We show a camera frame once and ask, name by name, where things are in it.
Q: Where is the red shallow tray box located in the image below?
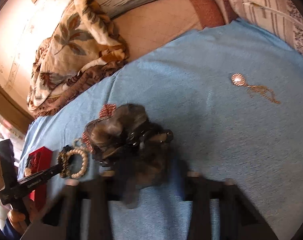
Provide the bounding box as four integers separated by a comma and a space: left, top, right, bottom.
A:
24, 146, 53, 211

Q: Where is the light blue bed sheet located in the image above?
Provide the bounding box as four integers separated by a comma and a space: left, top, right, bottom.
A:
18, 19, 303, 239

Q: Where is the leaf-patterned quilt blanket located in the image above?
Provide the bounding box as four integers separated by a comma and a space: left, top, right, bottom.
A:
27, 0, 129, 118

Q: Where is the person's left hand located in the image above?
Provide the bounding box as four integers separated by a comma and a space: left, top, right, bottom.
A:
8, 197, 39, 235

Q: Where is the striped floral cushion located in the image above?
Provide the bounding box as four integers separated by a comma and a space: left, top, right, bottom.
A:
229, 0, 303, 56

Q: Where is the white pearl bracelet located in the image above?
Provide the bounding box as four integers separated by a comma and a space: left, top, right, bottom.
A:
65, 147, 89, 180

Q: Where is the red checkered scrunchie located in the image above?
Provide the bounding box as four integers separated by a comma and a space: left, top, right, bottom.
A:
81, 104, 116, 154

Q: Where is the grey satin scrunchie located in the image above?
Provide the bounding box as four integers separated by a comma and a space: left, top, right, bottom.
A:
82, 103, 174, 209

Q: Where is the gold beaded bracelet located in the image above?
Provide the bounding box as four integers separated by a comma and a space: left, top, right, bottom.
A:
56, 144, 74, 179

